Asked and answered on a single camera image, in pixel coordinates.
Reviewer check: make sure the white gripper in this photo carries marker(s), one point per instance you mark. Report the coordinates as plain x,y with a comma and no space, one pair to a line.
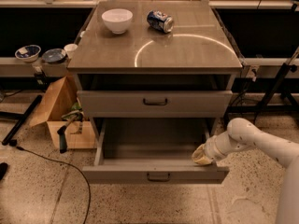
215,148

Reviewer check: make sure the grey drawer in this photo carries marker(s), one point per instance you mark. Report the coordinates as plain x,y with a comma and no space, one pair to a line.
151,151
154,104

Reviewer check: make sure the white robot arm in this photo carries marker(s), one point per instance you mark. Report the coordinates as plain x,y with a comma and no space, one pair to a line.
242,135

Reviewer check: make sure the grey top drawer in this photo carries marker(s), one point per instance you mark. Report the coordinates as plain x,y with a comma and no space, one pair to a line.
154,104

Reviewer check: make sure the grey drawer cabinet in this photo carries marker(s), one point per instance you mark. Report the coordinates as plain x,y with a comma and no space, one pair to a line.
195,56

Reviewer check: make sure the black stand right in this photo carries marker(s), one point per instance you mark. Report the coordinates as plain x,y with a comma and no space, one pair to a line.
282,72

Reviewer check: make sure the blue soda can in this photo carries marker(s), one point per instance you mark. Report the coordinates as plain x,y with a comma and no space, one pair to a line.
160,21

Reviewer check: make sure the cardboard box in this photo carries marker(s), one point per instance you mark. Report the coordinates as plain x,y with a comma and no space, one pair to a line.
56,102

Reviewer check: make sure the white bowl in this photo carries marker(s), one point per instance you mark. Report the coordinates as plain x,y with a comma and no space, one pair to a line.
117,20

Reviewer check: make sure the white paper cup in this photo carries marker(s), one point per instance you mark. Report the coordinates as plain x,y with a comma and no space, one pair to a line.
70,49

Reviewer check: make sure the black floor bar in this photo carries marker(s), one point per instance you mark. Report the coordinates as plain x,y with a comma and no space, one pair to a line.
20,119

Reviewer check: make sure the blue patterned bowl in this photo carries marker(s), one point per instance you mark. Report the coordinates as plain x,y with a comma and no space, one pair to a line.
28,53

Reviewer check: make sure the black handled tool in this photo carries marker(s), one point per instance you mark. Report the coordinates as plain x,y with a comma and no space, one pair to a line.
62,138

